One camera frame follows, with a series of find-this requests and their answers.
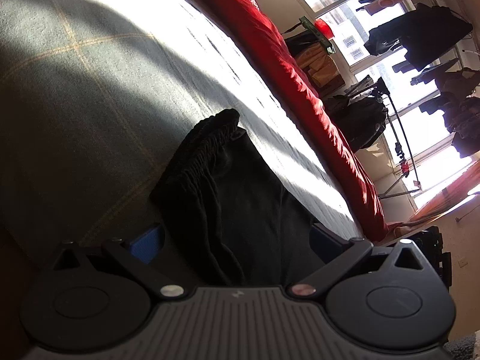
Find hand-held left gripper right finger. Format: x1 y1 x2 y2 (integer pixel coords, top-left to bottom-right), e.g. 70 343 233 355
287 225 428 302

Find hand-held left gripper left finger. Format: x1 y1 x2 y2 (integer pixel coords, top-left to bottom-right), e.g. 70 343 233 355
52 224 184 301

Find plain black elastic-waist pants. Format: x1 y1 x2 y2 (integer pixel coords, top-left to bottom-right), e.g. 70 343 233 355
150 109 361 289

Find clothes rack with dark jackets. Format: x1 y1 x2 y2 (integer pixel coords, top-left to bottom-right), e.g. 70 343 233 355
311 0 480 211

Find dark brown hanging clothes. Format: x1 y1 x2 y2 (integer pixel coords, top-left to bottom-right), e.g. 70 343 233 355
412 67 480 158

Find black jacket with badge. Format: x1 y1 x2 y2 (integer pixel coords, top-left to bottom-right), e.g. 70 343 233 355
324 94 389 151

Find orange striped curtain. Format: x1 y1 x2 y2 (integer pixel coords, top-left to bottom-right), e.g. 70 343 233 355
409 159 480 229

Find grey plaid bed blanket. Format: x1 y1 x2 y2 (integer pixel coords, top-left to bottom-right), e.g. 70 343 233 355
0 0 376 271

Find red quilt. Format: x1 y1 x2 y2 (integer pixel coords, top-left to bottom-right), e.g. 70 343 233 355
165 0 389 242

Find orange hanging cloth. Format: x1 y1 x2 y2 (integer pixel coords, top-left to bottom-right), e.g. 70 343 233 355
296 43 342 89

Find green board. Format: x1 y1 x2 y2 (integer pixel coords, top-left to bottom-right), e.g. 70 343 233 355
300 16 335 53

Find red plastic basin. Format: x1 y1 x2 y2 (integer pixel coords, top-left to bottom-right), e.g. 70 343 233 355
314 18 335 40

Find black hanging garment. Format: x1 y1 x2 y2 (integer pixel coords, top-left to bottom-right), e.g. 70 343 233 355
365 4 473 72

